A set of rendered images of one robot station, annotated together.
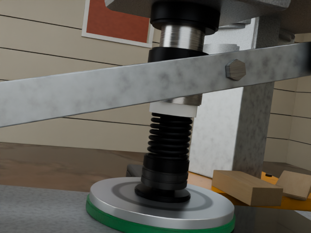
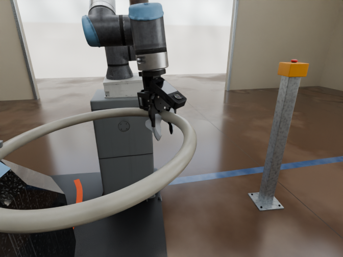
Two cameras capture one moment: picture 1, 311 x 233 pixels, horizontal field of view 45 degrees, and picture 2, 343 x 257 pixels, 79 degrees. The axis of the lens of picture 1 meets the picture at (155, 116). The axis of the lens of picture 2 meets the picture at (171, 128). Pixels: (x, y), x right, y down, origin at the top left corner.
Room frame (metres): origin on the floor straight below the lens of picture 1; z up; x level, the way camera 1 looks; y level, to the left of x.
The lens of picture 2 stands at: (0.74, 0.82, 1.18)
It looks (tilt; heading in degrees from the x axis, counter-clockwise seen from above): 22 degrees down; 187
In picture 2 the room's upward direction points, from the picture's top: straight up
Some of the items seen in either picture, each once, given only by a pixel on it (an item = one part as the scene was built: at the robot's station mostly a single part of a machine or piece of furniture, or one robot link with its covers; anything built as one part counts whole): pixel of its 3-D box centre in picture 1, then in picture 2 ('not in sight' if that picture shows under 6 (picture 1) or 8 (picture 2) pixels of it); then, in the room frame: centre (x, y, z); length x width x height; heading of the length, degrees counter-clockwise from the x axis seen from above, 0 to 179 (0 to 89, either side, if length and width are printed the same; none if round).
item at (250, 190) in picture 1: (245, 186); not in sight; (1.06, -0.28, 0.81); 0.20 x 0.10 x 0.05; 22
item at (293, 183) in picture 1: (293, 184); not in sight; (1.20, -0.47, 0.80); 0.20 x 0.10 x 0.05; 153
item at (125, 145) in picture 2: not in sight; (126, 144); (-0.74, 0.27, 0.43); 0.50 x 0.50 x 0.85; 19
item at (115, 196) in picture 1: (161, 198); not in sight; (0.55, -0.02, 0.88); 0.21 x 0.21 x 0.01
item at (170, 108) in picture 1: (174, 102); not in sight; (0.55, -0.02, 1.02); 0.07 x 0.07 x 0.04
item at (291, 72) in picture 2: not in sight; (277, 140); (-0.70, 1.41, 0.54); 0.20 x 0.20 x 1.09; 14
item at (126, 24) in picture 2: not in sight; (142, 30); (0.02, 0.64, 1.23); 0.12 x 0.12 x 0.09; 16
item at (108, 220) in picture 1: (161, 200); not in sight; (0.55, -0.02, 0.88); 0.22 x 0.22 x 0.04
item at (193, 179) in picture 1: (223, 180); not in sight; (1.32, -0.27, 0.76); 0.49 x 0.49 x 0.05; 14
